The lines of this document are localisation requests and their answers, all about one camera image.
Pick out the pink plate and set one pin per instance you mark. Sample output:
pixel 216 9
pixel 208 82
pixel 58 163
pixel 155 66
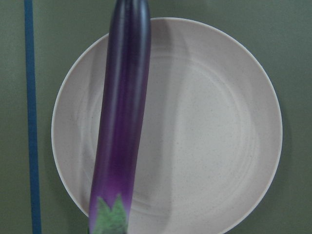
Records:
pixel 212 133

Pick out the purple eggplant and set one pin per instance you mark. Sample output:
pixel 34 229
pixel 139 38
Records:
pixel 125 86

